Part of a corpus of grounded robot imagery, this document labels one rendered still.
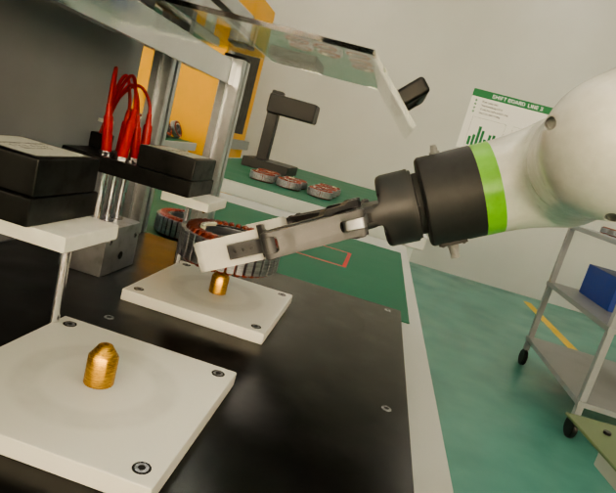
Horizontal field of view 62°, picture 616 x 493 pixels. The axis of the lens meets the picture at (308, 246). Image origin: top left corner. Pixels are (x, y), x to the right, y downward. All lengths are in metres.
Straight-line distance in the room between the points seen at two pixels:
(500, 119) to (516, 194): 5.24
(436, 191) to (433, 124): 5.15
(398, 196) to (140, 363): 0.28
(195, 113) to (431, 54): 2.70
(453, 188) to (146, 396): 0.32
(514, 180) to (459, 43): 5.29
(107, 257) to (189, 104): 3.50
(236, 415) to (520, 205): 0.31
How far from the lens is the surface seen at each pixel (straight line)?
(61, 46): 0.69
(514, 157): 0.51
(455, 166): 0.51
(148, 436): 0.33
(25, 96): 0.65
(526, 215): 0.52
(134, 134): 0.59
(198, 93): 4.05
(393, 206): 0.51
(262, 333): 0.51
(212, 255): 0.52
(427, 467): 0.46
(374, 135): 5.63
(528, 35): 5.90
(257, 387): 0.44
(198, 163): 0.55
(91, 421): 0.34
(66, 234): 0.33
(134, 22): 0.49
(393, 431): 0.44
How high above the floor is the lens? 0.97
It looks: 11 degrees down
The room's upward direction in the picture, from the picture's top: 16 degrees clockwise
